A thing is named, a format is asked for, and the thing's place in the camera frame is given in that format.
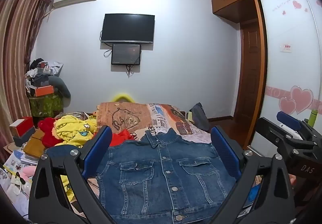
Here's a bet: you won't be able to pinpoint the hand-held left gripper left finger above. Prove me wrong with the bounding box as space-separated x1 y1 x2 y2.
28 125 113 224

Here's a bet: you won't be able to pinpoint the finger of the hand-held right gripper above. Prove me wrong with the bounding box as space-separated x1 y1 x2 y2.
277 111 309 139
255 117 298 150

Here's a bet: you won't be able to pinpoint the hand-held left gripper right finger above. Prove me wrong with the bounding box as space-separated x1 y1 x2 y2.
211 125 295 224

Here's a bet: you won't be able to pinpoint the blue denim jacket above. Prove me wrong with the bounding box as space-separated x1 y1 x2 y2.
97 127 238 224

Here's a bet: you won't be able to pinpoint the dark blue clothes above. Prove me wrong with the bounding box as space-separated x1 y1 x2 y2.
189 103 210 132

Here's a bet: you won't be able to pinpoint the green bottle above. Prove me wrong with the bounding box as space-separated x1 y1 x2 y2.
305 108 319 127

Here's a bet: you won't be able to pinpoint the red cloth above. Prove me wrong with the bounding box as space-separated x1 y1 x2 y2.
111 130 134 147

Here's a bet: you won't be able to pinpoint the yellow printed garment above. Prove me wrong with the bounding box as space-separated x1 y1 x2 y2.
52 113 99 199

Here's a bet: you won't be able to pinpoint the frosted sliding door with hearts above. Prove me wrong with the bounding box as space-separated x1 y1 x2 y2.
252 0 322 154

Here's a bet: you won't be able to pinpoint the red plush garment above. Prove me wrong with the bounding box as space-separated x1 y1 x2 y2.
40 118 66 148

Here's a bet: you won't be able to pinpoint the yellow chair back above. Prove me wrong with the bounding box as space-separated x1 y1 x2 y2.
111 92 134 103

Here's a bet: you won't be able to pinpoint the printed bed blanket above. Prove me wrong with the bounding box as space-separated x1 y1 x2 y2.
86 102 264 214

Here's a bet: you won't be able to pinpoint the brown wooden door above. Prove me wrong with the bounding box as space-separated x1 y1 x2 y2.
234 22 262 120

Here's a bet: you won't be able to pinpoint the brown cardboard box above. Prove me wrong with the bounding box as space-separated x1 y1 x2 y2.
23 129 48 159

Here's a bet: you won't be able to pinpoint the green patterned basket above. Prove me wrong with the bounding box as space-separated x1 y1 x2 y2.
29 93 64 118

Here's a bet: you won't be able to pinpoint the dark grey box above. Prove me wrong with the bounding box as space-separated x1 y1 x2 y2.
12 126 36 147

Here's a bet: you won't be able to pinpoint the pink plush toy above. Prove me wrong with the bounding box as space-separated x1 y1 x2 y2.
15 165 36 180

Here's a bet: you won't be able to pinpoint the orange box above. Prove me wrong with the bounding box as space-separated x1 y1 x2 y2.
35 85 55 97

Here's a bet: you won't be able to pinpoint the red box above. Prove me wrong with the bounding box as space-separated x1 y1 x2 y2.
9 116 34 136

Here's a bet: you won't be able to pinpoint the pile of papers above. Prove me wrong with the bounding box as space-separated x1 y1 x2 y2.
0 149 39 217

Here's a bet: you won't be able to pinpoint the pile of clutter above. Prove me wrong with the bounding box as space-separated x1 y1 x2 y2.
25 58 64 89

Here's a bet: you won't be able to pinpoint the small black monitor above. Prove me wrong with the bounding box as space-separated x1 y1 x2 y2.
111 43 141 66

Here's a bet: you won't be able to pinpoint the striped brown curtain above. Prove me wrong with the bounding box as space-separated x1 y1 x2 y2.
0 0 54 164

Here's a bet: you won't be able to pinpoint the black wall television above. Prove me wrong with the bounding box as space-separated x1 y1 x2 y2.
101 13 155 45

